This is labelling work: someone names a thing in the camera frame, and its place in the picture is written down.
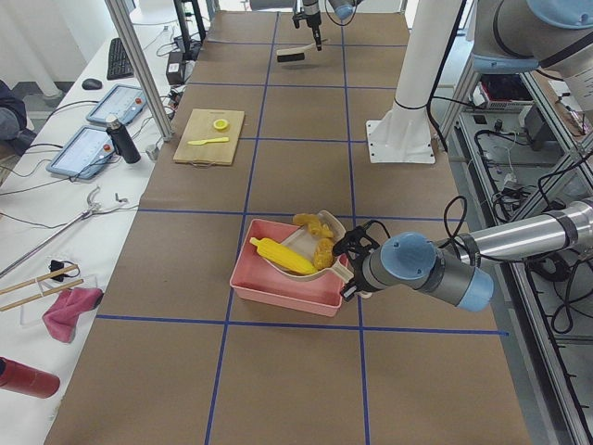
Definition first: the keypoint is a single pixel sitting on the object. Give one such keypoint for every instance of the wooden cutting board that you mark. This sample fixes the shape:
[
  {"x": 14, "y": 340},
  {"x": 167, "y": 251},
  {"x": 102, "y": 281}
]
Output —
[{"x": 199, "y": 126}]

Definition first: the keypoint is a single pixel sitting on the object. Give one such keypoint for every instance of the blue teach pendant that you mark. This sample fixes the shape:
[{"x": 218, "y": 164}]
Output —
[
  {"x": 123, "y": 101},
  {"x": 84, "y": 155}
]

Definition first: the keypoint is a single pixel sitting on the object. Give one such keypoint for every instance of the wooden stick pair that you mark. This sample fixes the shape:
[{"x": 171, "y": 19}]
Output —
[{"x": 41, "y": 286}]

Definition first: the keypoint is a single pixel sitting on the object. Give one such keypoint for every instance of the far blue teach pendant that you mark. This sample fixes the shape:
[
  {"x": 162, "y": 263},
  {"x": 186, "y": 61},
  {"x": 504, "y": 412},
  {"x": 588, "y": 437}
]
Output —
[{"x": 123, "y": 101}]

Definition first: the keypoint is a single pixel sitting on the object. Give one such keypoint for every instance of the beige hand brush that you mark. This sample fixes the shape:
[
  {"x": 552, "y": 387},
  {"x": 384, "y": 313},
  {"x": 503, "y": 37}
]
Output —
[{"x": 294, "y": 54}]

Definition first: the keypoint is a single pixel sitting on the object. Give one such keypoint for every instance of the pink plastic bin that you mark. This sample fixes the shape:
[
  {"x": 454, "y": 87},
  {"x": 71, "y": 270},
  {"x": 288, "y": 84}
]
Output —
[{"x": 254, "y": 279}]

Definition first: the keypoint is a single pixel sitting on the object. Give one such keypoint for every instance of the seated person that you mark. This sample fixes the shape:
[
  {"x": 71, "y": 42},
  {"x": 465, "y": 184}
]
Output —
[{"x": 14, "y": 124}]

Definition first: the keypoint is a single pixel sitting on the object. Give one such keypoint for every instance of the black computer mouse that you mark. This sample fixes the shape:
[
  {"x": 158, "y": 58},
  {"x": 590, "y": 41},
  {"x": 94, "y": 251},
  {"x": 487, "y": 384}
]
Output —
[{"x": 92, "y": 84}]

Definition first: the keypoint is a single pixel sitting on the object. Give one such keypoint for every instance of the brown toy potato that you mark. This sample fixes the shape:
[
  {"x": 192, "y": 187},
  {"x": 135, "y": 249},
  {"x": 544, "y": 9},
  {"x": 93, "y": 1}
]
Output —
[{"x": 323, "y": 256}]

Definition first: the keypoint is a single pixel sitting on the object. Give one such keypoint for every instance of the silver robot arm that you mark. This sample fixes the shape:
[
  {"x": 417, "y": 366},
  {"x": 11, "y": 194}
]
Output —
[
  {"x": 509, "y": 37},
  {"x": 310, "y": 12}
]

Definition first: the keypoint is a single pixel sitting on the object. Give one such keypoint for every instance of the yellow toy corn cob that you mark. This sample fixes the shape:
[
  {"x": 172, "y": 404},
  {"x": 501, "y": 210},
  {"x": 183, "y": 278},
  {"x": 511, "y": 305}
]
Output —
[{"x": 282, "y": 256}]

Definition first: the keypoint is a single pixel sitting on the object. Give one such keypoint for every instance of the red cylinder bottle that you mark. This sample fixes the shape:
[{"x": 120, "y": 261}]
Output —
[{"x": 23, "y": 379}]

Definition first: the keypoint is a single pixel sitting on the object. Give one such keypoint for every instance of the pink cloth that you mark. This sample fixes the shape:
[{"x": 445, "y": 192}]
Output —
[{"x": 62, "y": 317}]

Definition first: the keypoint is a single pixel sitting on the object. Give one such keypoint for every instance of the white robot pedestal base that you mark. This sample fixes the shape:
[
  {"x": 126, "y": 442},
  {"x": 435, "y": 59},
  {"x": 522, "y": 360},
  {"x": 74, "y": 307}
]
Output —
[{"x": 403, "y": 135}]

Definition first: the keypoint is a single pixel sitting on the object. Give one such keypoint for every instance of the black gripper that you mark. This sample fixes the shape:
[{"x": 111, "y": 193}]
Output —
[
  {"x": 356, "y": 268},
  {"x": 313, "y": 19}
]

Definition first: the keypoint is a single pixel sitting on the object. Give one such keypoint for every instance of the tan toy ginger root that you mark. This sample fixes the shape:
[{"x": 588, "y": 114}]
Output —
[{"x": 313, "y": 224}]

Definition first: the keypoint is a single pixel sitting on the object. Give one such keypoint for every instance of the black water bottle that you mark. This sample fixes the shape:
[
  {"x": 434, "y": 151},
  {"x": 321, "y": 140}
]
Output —
[{"x": 122, "y": 140}]

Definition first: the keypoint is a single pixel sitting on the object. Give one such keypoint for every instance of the black power adapter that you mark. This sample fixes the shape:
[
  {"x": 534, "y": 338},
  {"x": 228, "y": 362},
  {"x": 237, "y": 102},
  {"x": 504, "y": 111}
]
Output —
[{"x": 178, "y": 68}]

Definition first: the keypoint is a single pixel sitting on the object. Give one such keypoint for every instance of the beige plastic dustpan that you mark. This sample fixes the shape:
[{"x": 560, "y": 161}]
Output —
[{"x": 306, "y": 255}]

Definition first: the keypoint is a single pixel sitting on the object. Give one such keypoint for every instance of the black keyboard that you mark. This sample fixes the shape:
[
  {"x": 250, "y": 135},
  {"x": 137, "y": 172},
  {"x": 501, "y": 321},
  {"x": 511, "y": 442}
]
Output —
[{"x": 119, "y": 65}]

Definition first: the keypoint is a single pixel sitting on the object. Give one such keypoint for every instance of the aluminium frame post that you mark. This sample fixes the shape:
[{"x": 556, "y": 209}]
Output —
[{"x": 126, "y": 32}]

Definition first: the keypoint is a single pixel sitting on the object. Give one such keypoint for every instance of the yellow plastic knife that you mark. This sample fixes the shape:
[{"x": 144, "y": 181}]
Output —
[{"x": 215, "y": 140}]

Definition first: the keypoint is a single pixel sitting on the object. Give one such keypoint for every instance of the near blue teach pendant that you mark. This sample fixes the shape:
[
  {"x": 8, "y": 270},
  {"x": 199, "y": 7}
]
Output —
[{"x": 84, "y": 155}]

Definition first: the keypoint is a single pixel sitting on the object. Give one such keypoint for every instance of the yellow toy lemon slice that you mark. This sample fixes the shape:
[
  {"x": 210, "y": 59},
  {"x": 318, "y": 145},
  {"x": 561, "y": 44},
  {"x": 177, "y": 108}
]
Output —
[{"x": 220, "y": 125}]

